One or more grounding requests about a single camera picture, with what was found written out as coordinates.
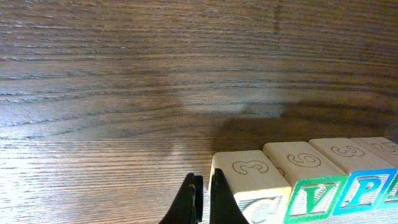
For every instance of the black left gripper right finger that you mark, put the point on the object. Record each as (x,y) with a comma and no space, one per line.
(223,206)

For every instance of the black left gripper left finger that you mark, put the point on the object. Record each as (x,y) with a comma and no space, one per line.
(187,206)

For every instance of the yellow C block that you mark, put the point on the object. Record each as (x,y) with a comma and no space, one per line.
(258,188)

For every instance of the green V block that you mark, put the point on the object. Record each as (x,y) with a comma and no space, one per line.
(316,181)

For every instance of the blue P block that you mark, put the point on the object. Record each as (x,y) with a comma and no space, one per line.
(367,180)

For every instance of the green R block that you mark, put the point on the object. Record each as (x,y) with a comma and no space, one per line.
(386,151)

